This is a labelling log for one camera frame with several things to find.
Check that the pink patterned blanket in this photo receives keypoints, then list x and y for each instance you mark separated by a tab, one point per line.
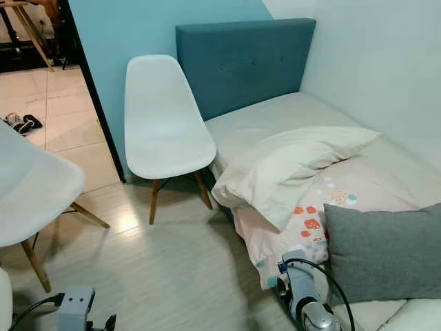
375	185

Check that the blue upholstered headboard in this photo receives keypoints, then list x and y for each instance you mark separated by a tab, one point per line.
241	62

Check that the black wall edge trim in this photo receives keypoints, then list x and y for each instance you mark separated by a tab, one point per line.
93	89

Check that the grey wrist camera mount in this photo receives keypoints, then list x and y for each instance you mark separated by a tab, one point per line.
300	279
76	307

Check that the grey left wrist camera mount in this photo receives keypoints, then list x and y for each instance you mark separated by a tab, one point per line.
76	307

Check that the white cushion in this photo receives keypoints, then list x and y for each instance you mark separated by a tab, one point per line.
410	316

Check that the wooden stand legs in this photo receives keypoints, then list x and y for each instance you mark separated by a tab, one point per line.
34	34

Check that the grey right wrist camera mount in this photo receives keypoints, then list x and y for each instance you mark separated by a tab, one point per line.
300	279

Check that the cream pillow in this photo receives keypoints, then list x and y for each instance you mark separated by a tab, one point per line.
282	169

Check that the grey and white shoe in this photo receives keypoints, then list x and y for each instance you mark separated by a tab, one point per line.
15	121

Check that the white chair with wooden legs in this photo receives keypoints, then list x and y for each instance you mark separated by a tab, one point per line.
165	121
34	193

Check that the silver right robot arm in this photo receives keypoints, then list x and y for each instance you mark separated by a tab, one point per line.
321	319

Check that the grey pillow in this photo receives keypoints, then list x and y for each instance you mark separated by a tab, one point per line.
386	252

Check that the black shoe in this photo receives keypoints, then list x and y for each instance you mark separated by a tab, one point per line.
33	122

